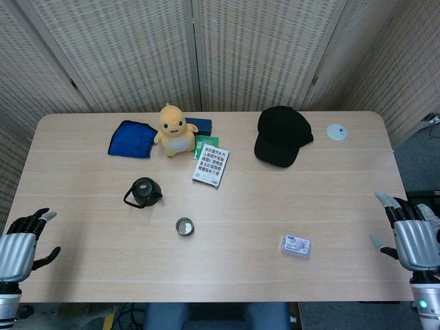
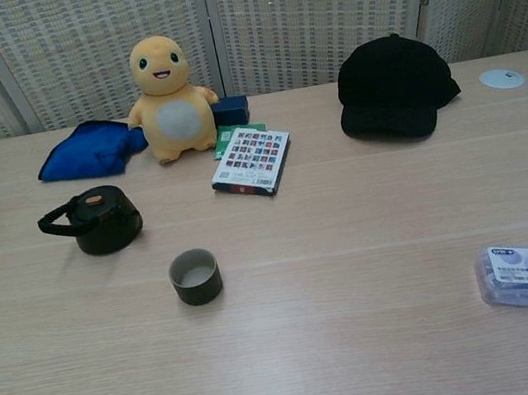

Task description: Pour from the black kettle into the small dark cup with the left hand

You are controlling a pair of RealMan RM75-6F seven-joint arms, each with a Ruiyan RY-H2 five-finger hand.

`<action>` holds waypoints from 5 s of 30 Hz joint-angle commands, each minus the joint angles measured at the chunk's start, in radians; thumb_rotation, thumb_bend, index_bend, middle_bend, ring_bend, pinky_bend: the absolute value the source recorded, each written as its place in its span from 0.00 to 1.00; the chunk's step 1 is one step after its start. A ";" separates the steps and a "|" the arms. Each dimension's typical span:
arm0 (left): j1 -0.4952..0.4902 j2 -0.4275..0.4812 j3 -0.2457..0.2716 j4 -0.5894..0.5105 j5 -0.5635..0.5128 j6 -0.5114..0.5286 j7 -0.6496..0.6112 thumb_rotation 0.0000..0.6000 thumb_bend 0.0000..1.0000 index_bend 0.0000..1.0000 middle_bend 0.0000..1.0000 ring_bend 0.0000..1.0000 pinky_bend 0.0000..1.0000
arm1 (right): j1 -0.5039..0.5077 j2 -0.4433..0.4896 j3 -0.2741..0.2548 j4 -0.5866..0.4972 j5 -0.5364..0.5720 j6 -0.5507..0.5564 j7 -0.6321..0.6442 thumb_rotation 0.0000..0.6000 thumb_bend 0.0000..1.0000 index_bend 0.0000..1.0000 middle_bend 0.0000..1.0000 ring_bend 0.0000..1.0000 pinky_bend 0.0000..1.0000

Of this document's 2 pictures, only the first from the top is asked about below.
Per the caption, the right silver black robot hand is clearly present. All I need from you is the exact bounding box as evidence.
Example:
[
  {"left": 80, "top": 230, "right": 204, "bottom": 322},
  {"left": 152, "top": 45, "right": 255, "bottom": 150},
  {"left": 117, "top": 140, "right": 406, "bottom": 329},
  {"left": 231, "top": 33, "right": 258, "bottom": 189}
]
[{"left": 369, "top": 190, "right": 440, "bottom": 272}]

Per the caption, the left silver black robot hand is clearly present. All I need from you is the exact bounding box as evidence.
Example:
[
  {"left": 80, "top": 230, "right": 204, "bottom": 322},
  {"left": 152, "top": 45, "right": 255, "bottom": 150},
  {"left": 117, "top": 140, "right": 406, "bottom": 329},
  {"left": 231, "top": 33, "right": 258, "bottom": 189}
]
[{"left": 0, "top": 208, "right": 62, "bottom": 281}]

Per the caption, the black teapot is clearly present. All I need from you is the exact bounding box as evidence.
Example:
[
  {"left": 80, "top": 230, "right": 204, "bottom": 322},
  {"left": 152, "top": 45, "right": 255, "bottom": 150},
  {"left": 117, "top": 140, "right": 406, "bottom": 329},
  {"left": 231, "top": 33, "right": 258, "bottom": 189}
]
[{"left": 123, "top": 177, "right": 164, "bottom": 209}]

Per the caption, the dark small cup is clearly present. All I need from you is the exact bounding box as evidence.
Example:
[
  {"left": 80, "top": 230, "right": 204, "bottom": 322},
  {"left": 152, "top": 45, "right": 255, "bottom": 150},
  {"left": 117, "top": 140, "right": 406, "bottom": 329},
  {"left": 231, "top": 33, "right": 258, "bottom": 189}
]
[{"left": 175, "top": 217, "right": 195, "bottom": 237}]

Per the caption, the black floor stand base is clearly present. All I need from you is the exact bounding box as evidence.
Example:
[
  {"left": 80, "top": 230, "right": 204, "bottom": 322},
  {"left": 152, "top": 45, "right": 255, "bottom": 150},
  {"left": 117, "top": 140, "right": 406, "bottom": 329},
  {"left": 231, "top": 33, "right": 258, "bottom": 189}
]
[{"left": 405, "top": 190, "right": 440, "bottom": 207}]

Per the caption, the clear purple floss pick box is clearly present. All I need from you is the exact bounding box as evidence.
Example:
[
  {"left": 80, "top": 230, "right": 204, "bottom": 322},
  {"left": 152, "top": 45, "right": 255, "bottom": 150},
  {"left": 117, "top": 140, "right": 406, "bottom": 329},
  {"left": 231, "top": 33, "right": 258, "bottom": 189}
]
[{"left": 279, "top": 234, "right": 313, "bottom": 259}]

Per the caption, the white round disc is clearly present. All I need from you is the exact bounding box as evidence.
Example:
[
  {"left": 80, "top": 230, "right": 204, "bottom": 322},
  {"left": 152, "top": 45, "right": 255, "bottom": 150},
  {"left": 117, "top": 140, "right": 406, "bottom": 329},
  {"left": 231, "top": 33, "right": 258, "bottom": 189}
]
[{"left": 326, "top": 124, "right": 348, "bottom": 141}]

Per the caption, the blue folded cloth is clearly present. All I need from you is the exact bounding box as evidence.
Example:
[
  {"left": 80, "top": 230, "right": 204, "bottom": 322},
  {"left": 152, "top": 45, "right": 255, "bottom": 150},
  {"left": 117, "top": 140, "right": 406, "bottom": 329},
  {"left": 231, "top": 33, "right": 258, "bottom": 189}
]
[{"left": 107, "top": 120, "right": 157, "bottom": 160}]

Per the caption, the black baseball cap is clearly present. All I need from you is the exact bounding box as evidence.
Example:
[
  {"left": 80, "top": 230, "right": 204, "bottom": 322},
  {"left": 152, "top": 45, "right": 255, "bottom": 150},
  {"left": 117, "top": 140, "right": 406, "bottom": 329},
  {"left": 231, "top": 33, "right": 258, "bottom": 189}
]
[{"left": 254, "top": 105, "right": 314, "bottom": 168}]

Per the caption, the yellow plush dinosaur toy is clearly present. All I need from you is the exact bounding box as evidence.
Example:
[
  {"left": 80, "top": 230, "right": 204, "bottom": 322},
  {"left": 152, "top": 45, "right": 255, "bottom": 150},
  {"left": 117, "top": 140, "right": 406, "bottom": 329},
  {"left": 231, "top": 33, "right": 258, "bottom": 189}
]
[{"left": 153, "top": 103, "right": 199, "bottom": 159}]

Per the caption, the blue padded seat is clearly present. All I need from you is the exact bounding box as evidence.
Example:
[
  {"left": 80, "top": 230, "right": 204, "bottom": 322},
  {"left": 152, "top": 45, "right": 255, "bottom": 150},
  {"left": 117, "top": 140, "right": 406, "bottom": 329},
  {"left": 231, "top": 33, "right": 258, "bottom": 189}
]
[{"left": 143, "top": 302, "right": 292, "bottom": 330}]

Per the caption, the white box with picture grid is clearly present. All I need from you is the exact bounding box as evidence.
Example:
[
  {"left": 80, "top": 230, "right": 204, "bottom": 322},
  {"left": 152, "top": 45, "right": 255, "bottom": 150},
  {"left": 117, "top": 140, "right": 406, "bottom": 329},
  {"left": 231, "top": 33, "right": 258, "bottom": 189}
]
[{"left": 191, "top": 143, "right": 230, "bottom": 189}]

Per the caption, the green foil packet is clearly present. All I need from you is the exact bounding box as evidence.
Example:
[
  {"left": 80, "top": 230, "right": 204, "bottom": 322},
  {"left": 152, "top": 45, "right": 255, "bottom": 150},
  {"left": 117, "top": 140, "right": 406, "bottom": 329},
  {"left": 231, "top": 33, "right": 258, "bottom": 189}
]
[{"left": 192, "top": 135, "right": 220, "bottom": 160}]

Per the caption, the dark blue rectangular box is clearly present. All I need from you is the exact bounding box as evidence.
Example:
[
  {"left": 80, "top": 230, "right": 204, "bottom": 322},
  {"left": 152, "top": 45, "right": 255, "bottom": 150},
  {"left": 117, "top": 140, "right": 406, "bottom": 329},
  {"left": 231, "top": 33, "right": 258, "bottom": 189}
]
[{"left": 185, "top": 117, "right": 213, "bottom": 136}]

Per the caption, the woven folding screen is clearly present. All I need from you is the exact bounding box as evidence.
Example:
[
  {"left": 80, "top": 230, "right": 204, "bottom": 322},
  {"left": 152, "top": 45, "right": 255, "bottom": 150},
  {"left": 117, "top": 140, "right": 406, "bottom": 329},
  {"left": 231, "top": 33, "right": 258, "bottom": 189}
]
[{"left": 0, "top": 0, "right": 440, "bottom": 238}]

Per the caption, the black floor cable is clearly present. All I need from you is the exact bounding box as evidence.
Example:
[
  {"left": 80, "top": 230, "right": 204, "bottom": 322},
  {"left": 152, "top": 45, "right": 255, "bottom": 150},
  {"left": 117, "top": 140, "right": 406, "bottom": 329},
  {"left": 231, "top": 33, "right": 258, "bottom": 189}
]
[{"left": 113, "top": 302, "right": 149, "bottom": 330}]

